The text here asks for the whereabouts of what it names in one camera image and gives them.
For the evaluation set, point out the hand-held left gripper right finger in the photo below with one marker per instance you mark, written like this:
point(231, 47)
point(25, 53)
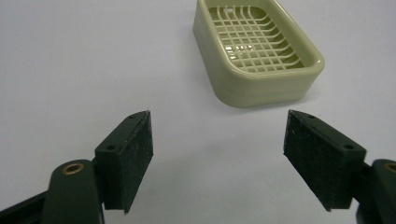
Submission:
point(320, 161)

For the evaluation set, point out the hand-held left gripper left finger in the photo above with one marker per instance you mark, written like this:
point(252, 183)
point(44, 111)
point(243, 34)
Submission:
point(126, 161)

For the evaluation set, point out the pale green soap dish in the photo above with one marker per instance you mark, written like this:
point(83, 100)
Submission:
point(264, 84)

